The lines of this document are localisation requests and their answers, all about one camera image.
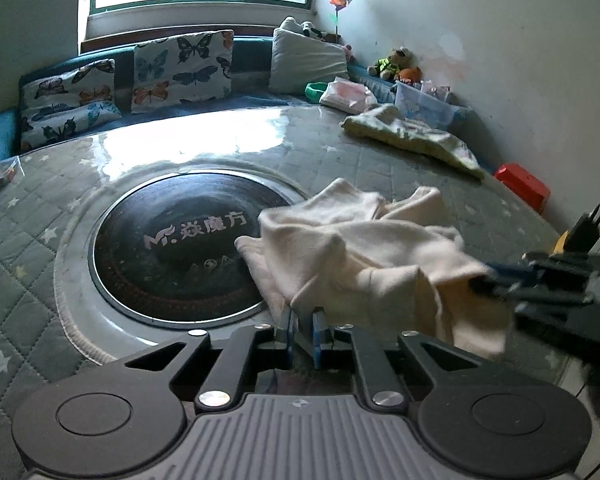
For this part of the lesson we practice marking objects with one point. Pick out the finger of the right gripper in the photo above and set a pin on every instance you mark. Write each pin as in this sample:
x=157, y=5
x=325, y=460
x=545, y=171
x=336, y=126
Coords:
x=540, y=268
x=492, y=288

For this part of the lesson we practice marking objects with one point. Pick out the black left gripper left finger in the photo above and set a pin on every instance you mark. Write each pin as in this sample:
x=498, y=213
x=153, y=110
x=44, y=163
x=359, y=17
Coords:
x=123, y=417

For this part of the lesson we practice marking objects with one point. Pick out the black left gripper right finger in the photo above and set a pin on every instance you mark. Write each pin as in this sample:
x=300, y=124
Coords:
x=471, y=414

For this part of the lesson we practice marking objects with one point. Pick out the cream fleece garment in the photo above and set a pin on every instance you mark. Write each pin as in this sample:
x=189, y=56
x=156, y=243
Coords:
x=384, y=266

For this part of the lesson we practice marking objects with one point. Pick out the red plastic stool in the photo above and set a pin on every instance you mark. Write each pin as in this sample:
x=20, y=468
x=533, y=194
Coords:
x=525, y=185

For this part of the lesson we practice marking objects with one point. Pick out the black round cooktop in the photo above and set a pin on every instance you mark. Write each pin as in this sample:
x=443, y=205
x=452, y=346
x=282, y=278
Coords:
x=165, y=255

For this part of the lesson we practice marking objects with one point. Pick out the green floral folded blanket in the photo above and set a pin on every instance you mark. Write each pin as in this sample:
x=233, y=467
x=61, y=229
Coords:
x=386, y=124

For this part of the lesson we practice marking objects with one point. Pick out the clear plastic storage box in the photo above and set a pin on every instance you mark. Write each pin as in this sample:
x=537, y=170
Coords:
x=420, y=106

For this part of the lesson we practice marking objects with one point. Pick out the grey quilted star table cover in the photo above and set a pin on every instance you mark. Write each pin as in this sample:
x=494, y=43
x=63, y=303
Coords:
x=47, y=214

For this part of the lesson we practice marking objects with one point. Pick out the orange plush toy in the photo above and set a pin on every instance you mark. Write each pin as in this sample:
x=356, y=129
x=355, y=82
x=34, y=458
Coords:
x=410, y=76

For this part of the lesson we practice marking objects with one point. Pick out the pink white folded cloth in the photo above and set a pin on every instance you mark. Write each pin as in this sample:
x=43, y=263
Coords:
x=347, y=96

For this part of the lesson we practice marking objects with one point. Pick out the teddy bear in green vest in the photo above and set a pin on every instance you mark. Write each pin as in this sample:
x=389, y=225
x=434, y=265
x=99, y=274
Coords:
x=387, y=68

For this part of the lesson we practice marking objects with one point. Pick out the small clear plastic box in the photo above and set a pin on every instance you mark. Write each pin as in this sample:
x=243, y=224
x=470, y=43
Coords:
x=9, y=169

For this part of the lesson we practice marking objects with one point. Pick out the green plastic bowl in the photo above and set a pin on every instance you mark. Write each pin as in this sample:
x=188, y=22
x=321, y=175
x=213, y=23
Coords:
x=314, y=91

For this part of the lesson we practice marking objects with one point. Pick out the small butterfly cushion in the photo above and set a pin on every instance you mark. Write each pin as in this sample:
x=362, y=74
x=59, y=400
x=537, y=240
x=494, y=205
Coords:
x=59, y=107

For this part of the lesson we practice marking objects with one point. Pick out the grey plain cushion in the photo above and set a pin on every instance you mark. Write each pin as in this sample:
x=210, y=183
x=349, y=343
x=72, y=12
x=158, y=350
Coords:
x=298, y=60

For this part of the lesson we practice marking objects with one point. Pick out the blue bench sofa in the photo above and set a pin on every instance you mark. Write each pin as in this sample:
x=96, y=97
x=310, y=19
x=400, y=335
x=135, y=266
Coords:
x=251, y=63

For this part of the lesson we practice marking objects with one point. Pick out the colourful pinwheel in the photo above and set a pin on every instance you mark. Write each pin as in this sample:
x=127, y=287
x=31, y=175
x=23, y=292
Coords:
x=337, y=7

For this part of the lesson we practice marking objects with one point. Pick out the large butterfly cushion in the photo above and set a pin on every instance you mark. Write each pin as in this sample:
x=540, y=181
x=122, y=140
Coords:
x=182, y=70

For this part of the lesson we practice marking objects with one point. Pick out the black white plush toy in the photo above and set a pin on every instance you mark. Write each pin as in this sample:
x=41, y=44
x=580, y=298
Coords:
x=305, y=28

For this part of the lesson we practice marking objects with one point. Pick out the yellow black cable holder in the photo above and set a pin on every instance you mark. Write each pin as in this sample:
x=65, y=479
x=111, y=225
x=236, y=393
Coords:
x=583, y=237

